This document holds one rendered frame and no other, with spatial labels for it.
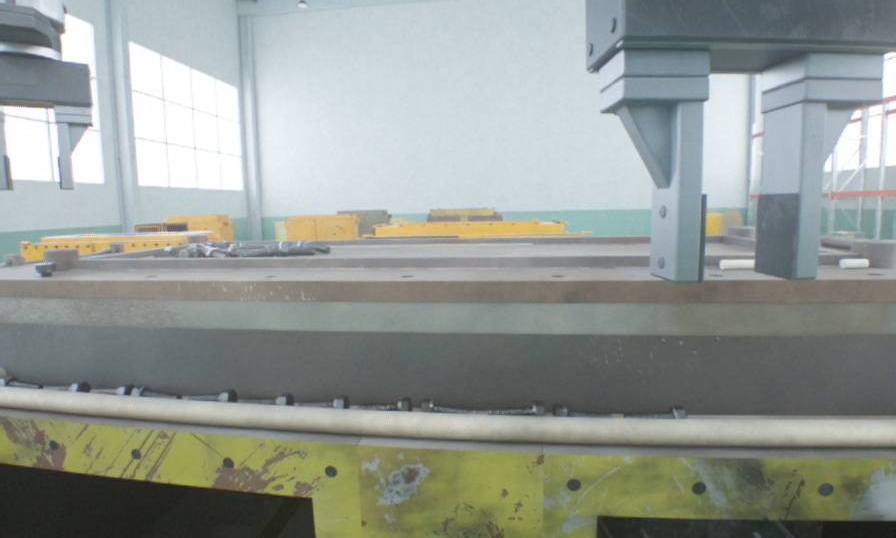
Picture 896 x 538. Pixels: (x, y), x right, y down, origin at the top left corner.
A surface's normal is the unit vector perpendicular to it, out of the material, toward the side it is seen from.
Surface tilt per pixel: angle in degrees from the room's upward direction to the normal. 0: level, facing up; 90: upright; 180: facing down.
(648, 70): 90
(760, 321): 90
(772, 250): 90
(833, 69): 90
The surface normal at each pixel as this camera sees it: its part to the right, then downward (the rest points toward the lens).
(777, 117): -1.00, 0.02
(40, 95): 0.61, 0.07
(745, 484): -0.13, 0.12
